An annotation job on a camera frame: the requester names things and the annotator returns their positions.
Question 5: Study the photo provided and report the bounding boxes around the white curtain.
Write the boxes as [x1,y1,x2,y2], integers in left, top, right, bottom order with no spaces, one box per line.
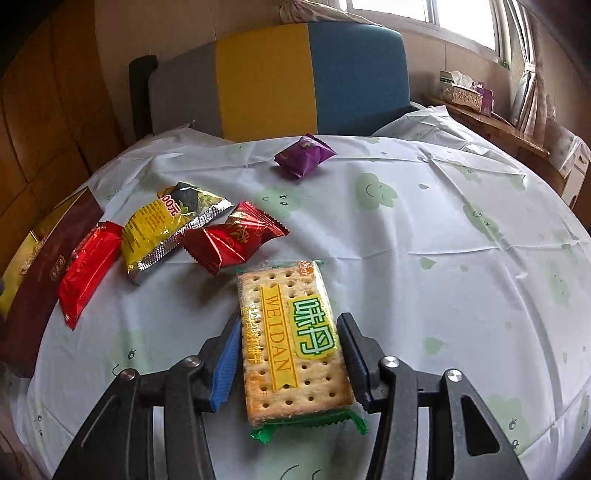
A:
[281,0,370,26]
[508,60,555,144]

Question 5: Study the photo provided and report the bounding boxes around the long plain red snack packet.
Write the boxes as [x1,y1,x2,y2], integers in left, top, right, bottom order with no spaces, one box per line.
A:
[58,220,124,330]

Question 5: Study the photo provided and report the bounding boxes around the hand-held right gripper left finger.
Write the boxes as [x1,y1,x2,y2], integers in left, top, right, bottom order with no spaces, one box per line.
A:
[53,314,244,480]

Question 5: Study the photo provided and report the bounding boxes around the white cardboard box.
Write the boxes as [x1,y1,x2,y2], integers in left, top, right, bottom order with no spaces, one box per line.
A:
[549,120,591,208]

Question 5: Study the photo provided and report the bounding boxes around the white printed tablecloth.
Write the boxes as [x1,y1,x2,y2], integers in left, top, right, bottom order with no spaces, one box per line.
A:
[14,104,591,480]

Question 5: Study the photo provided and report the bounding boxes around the red crimped candy packet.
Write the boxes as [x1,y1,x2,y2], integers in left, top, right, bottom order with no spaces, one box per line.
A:
[182,200,289,277]

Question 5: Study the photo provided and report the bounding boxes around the patterned beige box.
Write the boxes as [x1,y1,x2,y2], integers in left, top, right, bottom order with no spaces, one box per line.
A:
[450,85,483,109]

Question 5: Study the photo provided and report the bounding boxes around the wooden side table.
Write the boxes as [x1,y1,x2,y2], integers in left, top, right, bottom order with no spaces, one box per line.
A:
[425,95,573,204]

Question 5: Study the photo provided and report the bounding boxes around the yellow snack packet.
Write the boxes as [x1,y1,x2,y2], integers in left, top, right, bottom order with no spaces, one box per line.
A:
[121,181,235,286]

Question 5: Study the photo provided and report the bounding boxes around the cracker packet green ends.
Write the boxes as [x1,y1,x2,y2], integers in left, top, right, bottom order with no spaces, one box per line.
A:
[236,259,369,446]

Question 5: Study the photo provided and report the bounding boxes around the purple box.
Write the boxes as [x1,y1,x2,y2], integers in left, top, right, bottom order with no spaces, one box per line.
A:
[475,83,496,114]

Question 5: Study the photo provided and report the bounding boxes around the window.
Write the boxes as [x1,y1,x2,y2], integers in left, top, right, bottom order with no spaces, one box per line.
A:
[342,0,536,61]

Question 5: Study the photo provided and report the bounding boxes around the grey yellow blue sofa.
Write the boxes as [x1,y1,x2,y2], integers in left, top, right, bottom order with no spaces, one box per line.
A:
[148,21,414,144]

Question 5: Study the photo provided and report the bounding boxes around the gold tin box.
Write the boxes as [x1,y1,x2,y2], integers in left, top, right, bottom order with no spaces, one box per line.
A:
[0,187,106,379]

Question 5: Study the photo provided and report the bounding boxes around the purple snack packet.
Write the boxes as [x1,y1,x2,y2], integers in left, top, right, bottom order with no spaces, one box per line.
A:
[274,134,338,180]

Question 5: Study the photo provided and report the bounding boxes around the green white tissue box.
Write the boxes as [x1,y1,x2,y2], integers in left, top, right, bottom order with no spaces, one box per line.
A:
[438,70,476,90]

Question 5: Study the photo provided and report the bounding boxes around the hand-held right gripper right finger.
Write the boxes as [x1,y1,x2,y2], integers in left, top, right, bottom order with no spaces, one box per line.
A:
[336,313,529,480]

